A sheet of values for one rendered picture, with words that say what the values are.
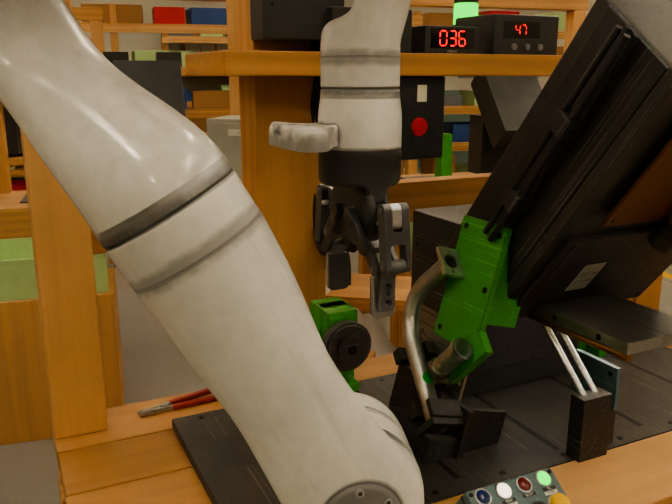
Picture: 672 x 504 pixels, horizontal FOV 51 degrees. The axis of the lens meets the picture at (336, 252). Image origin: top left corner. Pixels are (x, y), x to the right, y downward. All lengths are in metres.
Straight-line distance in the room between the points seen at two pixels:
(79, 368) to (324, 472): 0.91
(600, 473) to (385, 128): 0.77
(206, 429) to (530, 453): 0.55
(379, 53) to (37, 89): 0.29
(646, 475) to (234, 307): 0.93
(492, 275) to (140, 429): 0.69
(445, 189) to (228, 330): 1.23
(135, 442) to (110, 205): 0.94
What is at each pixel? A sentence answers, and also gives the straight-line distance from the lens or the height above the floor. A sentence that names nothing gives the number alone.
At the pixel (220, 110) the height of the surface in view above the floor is 1.12.
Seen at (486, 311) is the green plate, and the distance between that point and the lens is 1.14.
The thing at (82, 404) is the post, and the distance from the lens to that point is 1.35.
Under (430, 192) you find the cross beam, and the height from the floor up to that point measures 1.25.
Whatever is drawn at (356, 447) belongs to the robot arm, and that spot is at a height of 1.28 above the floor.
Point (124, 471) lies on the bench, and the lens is 1.25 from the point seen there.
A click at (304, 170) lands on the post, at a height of 1.33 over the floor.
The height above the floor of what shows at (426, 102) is 1.45.
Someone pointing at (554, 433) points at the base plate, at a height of 0.90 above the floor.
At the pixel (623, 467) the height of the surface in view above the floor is 0.90.
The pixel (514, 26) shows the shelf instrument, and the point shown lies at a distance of 1.46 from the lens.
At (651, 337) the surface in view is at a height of 1.13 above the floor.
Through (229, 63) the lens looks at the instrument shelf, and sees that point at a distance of 1.16.
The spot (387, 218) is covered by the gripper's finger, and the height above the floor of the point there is 1.39.
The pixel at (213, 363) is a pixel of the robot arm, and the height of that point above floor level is 1.34.
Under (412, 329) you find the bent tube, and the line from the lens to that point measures 1.24.
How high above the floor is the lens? 1.50
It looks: 14 degrees down
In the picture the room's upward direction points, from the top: straight up
